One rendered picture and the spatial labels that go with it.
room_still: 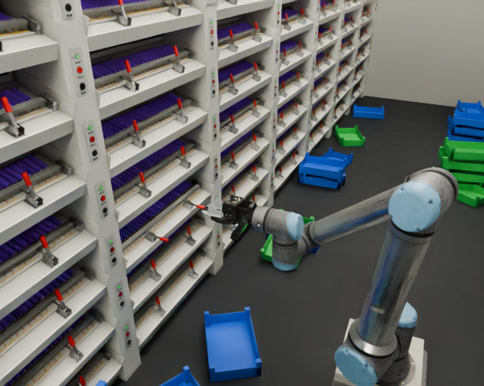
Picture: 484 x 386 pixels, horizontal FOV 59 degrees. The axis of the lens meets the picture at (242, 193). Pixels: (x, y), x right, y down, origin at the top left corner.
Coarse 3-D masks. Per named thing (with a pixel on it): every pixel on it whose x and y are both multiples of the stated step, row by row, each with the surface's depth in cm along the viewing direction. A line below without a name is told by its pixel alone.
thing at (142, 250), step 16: (192, 176) 197; (208, 192) 197; (192, 208) 185; (160, 224) 172; (176, 224) 175; (144, 240) 162; (160, 240) 167; (128, 256) 154; (144, 256) 160; (128, 272) 154
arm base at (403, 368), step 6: (408, 354) 157; (396, 360) 151; (402, 360) 152; (408, 360) 156; (390, 366) 152; (396, 366) 152; (402, 366) 153; (408, 366) 155; (384, 372) 153; (390, 372) 152; (396, 372) 152; (402, 372) 154; (408, 372) 156; (384, 378) 153; (390, 378) 153; (396, 378) 153; (402, 378) 154
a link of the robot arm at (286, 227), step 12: (264, 216) 147; (276, 216) 146; (288, 216) 144; (300, 216) 146; (264, 228) 147; (276, 228) 145; (288, 228) 143; (300, 228) 147; (276, 240) 148; (288, 240) 146
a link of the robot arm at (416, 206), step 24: (408, 192) 104; (432, 192) 103; (408, 216) 106; (432, 216) 102; (384, 240) 118; (408, 240) 110; (384, 264) 118; (408, 264) 114; (384, 288) 120; (408, 288) 119; (384, 312) 124; (360, 336) 134; (384, 336) 129; (336, 360) 140; (360, 360) 132; (384, 360) 133; (360, 384) 137
